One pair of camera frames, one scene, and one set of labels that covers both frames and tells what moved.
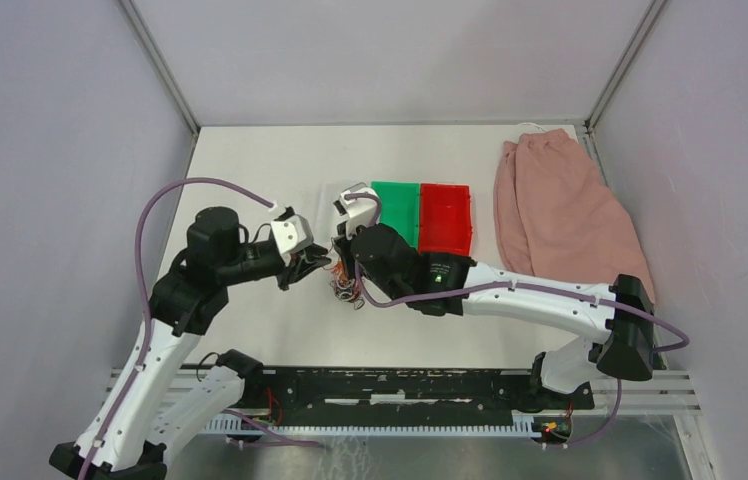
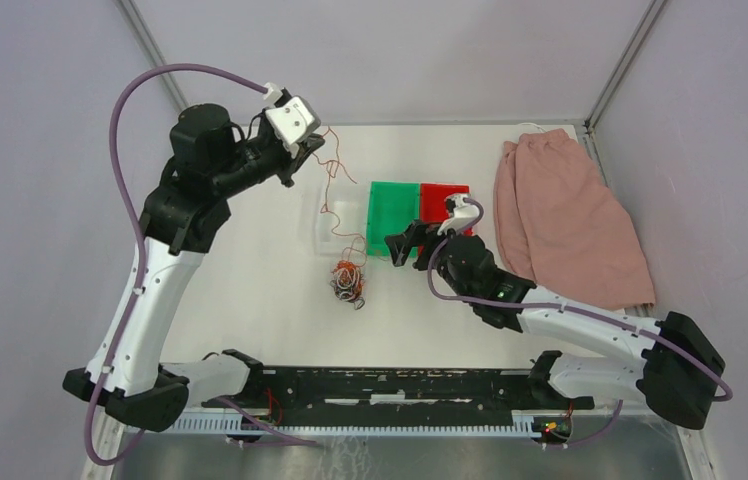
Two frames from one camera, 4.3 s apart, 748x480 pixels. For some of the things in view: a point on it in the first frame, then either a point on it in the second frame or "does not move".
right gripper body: [348, 261] -> [432, 242]
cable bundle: [346, 290] does not move
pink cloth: [558, 217] does not move
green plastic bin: [399, 207] does not move
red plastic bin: [445, 219] does not move
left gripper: [301, 263] -> [307, 147]
